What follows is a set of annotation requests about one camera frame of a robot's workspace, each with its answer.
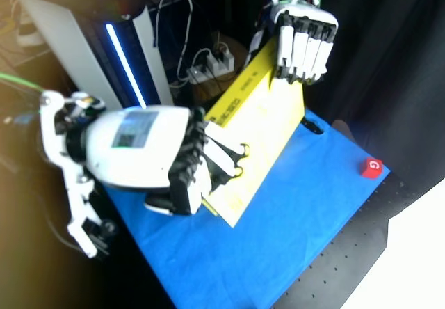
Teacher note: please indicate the round wooden stool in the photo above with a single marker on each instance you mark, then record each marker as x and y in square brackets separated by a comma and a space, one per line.
[205, 91]

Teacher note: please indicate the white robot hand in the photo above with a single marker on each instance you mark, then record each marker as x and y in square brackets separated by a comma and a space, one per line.
[139, 149]
[306, 48]

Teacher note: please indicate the white power strip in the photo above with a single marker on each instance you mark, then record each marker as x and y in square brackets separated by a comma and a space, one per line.
[222, 63]

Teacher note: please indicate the white tower with blue light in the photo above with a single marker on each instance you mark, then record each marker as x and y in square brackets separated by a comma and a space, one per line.
[69, 44]

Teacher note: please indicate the yellow cardboard box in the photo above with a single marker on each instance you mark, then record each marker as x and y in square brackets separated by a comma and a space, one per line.
[264, 124]

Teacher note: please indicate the red block with G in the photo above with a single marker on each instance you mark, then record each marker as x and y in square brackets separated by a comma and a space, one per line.
[371, 168]

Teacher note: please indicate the blue table cloth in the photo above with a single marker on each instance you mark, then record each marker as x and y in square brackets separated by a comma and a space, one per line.
[243, 260]

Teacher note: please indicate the black curtain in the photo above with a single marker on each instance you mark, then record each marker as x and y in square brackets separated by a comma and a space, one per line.
[400, 79]

